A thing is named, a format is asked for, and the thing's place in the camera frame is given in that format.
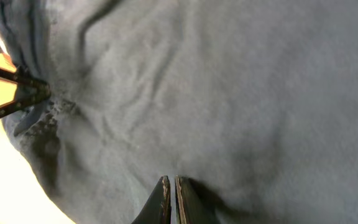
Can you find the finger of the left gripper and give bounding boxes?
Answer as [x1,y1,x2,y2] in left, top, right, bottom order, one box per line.
[0,68,51,119]

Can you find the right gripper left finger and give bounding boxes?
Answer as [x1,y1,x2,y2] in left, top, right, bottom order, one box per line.
[132,175,172,224]

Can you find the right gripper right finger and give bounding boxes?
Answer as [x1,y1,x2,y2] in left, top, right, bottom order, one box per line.
[175,176,219,224]

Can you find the navy blue shorts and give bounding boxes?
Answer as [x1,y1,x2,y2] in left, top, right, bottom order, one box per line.
[0,0,358,223]

